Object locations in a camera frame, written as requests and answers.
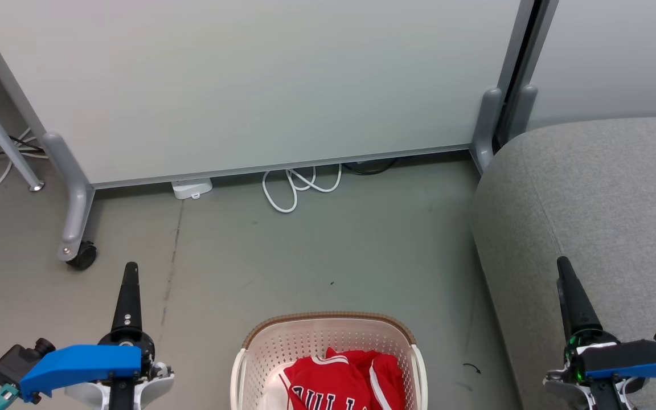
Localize black caster wheel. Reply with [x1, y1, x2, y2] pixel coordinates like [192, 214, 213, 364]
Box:
[66, 240, 99, 270]

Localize large white partition panel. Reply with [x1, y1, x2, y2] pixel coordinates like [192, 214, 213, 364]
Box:
[0, 0, 535, 190]

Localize grey partition foot with caster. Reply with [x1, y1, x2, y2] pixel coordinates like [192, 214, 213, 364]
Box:
[42, 132, 96, 263]

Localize blue black right camera mount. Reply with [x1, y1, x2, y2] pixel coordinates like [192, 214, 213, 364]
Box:
[581, 340, 656, 383]

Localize white power adapter box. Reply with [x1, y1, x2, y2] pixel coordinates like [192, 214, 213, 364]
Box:
[171, 178, 213, 200]

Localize red white basketball jersey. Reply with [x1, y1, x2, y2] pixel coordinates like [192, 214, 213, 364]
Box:
[278, 347, 405, 410]

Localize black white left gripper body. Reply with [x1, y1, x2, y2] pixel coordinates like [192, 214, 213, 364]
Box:
[65, 330, 174, 410]

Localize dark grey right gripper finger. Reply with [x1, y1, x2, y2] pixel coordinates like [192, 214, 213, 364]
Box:
[556, 256, 603, 342]

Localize black floor cable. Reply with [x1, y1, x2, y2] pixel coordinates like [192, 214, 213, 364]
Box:
[342, 159, 399, 176]

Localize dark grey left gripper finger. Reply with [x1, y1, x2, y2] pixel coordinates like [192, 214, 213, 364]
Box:
[112, 261, 143, 337]

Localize blue left camera mount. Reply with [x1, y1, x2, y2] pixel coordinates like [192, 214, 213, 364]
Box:
[19, 344, 142, 402]

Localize grey fabric sofa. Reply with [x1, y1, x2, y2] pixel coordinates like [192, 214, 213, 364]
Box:
[470, 117, 656, 410]

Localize white looped floor cable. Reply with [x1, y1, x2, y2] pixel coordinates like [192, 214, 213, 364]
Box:
[263, 164, 343, 214]

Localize black cable bundle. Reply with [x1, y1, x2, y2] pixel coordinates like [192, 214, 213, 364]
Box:
[0, 130, 44, 192]

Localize teal cable connector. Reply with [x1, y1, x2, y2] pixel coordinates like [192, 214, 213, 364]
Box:
[0, 383, 21, 410]

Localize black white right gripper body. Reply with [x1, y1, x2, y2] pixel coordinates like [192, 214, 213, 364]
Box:
[543, 329, 646, 410]

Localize cream laundry basket brown rim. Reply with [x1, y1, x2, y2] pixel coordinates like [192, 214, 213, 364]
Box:
[231, 311, 428, 410]

